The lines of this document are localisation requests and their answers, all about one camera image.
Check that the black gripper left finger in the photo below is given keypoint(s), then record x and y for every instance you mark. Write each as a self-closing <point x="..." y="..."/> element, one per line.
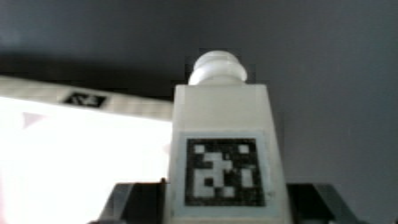
<point x="134" y="206"/>

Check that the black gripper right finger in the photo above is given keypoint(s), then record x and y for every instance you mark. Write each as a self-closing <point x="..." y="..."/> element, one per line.
<point x="319" y="206"/>

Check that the white table leg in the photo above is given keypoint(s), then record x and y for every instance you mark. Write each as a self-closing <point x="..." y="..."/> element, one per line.
<point x="227" y="187"/>

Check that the white square table top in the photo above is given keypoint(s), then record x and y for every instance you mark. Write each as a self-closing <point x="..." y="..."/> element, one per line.
<point x="84" y="138"/>

